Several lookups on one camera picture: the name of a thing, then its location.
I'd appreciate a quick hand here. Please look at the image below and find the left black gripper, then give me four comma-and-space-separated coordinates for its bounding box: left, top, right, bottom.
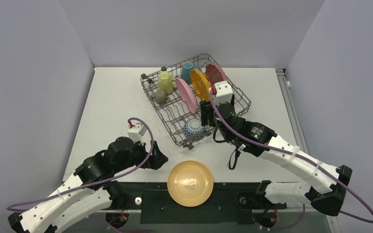
115, 139, 168, 173

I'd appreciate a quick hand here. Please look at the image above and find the red patterned bowl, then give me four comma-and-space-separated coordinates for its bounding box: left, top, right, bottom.
183, 118, 205, 140

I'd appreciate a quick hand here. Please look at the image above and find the grey wire dish rack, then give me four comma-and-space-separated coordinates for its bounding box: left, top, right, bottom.
140, 53, 252, 149

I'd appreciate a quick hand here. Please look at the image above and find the pink dotted plate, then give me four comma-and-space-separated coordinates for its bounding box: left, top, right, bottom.
205, 63, 228, 86

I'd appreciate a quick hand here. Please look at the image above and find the pale yellow bear plate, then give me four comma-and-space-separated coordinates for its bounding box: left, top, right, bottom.
167, 160, 214, 207

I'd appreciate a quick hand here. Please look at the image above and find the blue floral mug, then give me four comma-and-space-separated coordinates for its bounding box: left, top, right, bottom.
181, 62, 201, 84

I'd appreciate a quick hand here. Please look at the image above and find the small grey cup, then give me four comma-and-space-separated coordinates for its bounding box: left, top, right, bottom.
152, 90, 168, 105

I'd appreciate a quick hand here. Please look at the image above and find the pale yellow mug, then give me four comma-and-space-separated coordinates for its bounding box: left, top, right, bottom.
158, 71, 176, 95

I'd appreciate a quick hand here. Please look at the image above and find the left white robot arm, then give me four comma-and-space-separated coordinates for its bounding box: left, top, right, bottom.
8, 136, 169, 233

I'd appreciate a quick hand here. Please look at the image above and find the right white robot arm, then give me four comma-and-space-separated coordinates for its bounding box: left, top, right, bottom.
200, 95, 353, 216

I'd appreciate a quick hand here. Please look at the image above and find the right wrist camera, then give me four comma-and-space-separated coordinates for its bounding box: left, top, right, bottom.
213, 81, 233, 106

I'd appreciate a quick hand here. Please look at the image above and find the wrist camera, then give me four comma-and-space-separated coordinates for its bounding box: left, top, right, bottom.
213, 81, 233, 106
127, 123, 147, 144

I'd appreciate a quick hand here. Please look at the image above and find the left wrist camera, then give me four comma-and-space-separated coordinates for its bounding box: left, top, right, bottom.
127, 123, 147, 144

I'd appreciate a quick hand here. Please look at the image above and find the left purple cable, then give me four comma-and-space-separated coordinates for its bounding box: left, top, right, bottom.
7, 117, 156, 233

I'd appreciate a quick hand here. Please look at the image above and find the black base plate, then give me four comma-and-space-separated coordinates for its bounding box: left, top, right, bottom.
103, 182, 287, 228

